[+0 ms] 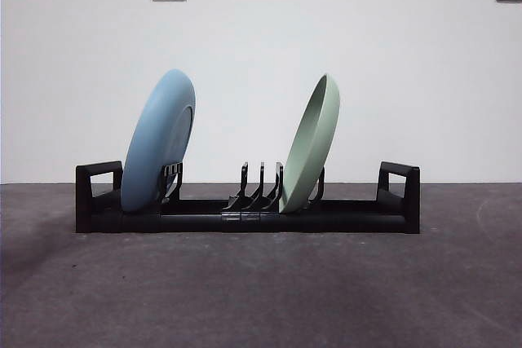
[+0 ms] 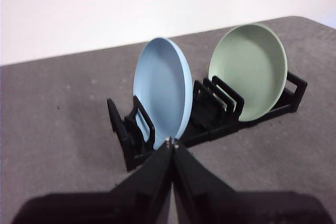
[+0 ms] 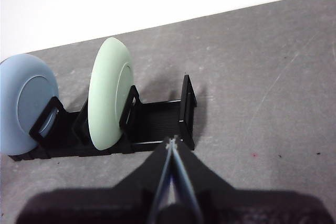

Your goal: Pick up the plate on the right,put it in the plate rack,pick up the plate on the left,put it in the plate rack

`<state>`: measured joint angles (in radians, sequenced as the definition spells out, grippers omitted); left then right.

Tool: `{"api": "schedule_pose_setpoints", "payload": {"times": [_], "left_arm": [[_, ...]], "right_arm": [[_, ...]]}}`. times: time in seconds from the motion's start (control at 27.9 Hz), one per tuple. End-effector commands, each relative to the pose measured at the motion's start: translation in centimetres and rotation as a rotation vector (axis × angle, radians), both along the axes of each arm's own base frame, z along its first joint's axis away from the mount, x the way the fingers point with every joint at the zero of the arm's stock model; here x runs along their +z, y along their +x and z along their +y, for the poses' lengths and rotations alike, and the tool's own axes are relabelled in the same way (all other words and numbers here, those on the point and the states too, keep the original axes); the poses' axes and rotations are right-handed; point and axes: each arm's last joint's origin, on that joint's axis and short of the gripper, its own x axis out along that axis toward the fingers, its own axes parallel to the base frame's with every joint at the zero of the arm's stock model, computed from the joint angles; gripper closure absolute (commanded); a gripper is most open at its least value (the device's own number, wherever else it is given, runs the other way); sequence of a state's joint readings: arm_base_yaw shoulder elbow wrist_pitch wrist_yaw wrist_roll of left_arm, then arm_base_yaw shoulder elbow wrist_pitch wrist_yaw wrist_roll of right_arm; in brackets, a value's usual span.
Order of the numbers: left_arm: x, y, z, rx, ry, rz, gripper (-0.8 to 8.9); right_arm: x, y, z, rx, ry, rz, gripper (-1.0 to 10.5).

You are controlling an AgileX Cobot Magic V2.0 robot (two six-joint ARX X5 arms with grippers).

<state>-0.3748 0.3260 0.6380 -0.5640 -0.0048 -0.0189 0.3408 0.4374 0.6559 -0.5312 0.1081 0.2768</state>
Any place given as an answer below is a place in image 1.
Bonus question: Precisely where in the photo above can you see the pale green plate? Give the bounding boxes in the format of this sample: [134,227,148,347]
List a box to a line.
[278,73,342,215]

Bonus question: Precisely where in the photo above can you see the light blue plate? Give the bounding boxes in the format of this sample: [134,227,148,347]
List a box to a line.
[121,68,197,214]

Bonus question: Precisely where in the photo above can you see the black plate rack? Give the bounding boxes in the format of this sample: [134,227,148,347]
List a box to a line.
[75,160,421,235]

